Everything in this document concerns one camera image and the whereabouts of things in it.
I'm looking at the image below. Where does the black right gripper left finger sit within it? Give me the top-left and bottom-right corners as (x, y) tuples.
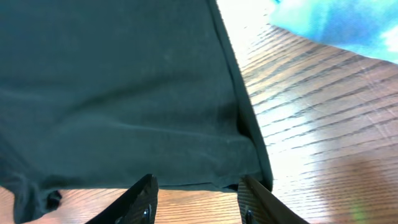
(86, 174), (159, 224)

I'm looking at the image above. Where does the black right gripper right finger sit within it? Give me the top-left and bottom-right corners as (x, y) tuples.
(238, 176), (308, 224)

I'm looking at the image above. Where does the black t-shirt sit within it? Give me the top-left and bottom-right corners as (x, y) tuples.
(1, 0), (273, 223)

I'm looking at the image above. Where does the light blue garment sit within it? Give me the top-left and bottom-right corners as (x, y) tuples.
(269, 0), (397, 63)

